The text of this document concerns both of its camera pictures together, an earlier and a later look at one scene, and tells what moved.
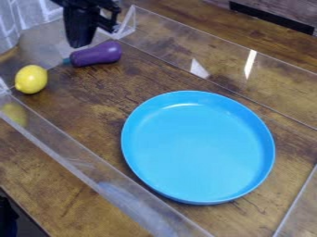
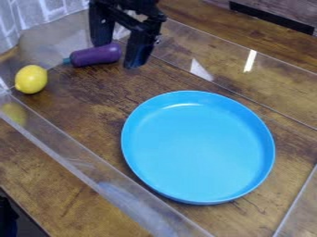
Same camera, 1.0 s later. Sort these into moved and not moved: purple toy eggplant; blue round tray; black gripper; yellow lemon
Moved: black gripper
Not moved: yellow lemon; purple toy eggplant; blue round tray
